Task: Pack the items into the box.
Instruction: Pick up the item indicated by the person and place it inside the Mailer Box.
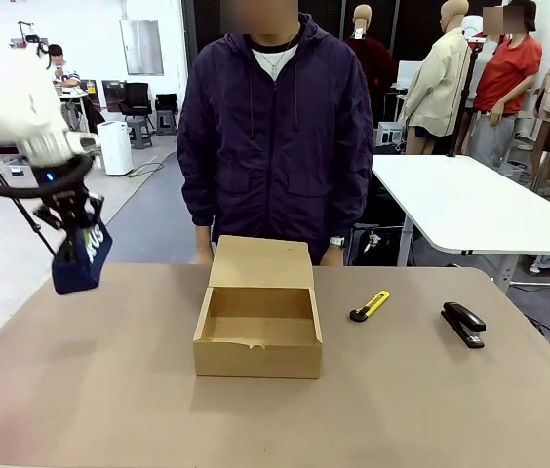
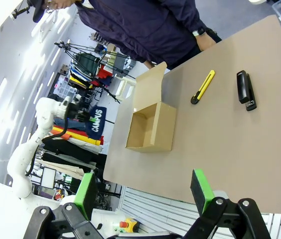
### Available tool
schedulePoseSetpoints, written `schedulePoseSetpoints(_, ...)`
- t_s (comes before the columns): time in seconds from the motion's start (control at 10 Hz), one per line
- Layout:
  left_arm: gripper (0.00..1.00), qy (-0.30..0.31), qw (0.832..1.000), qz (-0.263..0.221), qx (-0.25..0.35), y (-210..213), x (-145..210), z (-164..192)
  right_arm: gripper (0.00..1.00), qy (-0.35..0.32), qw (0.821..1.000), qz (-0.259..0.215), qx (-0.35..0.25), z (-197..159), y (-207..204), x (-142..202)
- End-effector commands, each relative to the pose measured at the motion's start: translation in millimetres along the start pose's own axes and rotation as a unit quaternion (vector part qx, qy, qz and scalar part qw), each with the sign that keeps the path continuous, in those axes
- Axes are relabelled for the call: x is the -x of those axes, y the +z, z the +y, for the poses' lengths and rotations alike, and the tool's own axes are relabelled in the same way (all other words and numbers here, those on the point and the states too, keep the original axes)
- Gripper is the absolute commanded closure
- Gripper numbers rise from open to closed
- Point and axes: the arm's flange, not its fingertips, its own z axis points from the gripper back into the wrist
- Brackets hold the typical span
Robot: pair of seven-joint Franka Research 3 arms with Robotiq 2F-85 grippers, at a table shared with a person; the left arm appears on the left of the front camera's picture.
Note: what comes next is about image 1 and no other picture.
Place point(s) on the metal wall panel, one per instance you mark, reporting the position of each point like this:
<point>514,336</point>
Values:
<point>141,48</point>

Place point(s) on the mannequin in dark red top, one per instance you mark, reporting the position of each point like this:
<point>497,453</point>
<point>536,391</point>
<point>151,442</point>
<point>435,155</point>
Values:
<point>375,68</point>

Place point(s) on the grey plastic stool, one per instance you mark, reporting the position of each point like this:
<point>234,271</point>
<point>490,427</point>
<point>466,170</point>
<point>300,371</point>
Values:
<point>139,132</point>

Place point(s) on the white air purifier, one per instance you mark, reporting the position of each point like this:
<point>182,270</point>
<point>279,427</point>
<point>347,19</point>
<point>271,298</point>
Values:
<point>115,148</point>

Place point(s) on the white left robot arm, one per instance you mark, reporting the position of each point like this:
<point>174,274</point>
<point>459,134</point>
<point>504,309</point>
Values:
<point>7,102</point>

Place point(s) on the navy campus pouch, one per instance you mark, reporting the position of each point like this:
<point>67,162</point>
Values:
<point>80,268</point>

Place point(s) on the person in purple jacket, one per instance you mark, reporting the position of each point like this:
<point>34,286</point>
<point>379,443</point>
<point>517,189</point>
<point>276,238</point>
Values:
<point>275,146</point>

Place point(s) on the grey computer tower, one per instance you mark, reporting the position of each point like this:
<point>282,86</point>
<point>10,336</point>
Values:
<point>390,134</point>

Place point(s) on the black office chair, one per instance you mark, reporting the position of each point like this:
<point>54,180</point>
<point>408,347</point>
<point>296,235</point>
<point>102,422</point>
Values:
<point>136,100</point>

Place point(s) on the white background table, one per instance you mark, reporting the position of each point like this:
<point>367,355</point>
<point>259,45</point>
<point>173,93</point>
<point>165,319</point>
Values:
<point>475,205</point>

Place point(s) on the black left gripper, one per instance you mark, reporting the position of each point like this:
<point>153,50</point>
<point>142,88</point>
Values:
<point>63,187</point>

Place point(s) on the seated person in white shirt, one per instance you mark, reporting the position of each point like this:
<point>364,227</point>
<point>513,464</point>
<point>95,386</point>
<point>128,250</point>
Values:
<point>63,75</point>

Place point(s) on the yellow utility knife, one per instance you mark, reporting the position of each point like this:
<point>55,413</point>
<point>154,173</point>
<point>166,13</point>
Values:
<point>372,304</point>

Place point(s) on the silver wristwatch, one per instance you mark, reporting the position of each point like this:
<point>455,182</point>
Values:
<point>337,242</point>

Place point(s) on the person's left hand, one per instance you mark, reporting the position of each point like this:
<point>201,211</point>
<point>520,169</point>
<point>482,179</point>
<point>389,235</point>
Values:
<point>334,257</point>

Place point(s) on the person's right hand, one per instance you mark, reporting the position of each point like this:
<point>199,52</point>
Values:
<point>204,248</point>

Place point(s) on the black stand pole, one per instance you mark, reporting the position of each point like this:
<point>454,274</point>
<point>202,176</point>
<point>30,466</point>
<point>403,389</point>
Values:
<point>465,97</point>

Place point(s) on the mannequin in beige jacket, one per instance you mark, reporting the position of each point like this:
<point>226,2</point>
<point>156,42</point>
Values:
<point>438,88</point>

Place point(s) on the black tripod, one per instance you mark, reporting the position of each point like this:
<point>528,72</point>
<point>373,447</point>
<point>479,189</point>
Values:
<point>21,209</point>

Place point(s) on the brown cardboard box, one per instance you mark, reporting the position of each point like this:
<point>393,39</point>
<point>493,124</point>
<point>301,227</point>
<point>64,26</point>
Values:
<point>255,351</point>

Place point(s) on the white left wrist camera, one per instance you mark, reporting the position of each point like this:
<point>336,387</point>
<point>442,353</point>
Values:
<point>84,144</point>

